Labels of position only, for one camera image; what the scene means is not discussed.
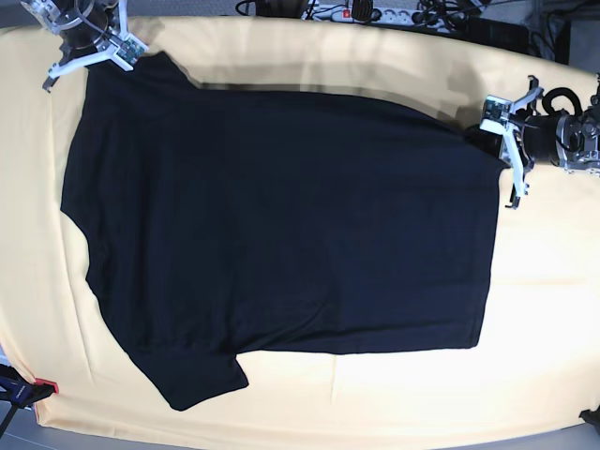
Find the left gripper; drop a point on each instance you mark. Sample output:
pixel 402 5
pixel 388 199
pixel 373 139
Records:
pixel 538 137

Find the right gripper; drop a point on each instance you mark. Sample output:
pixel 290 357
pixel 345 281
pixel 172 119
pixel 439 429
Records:
pixel 85 26

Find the black T-shirt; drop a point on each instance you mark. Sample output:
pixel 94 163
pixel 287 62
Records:
pixel 222 222

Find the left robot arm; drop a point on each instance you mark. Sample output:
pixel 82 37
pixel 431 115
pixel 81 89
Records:
pixel 577 130

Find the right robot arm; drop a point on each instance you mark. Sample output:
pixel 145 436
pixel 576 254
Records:
pixel 147 131

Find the black power adapter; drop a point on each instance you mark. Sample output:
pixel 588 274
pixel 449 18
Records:
pixel 500 35

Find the white power strip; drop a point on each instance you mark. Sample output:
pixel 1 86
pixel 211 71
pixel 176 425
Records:
pixel 422 17

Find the yellow tablecloth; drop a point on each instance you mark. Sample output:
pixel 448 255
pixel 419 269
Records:
pixel 535 368

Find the black clamp at corner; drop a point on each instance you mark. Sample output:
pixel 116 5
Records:
pixel 592 418

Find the black red table clamp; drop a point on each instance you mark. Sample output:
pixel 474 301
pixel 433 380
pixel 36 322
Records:
pixel 20 393

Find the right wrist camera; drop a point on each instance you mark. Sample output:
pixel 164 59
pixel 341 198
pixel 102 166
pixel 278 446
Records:
pixel 128 50

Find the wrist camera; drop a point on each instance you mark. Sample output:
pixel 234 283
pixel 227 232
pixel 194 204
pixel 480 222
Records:
pixel 496 114
pixel 128 50

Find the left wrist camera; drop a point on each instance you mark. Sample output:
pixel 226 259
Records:
pixel 496 114

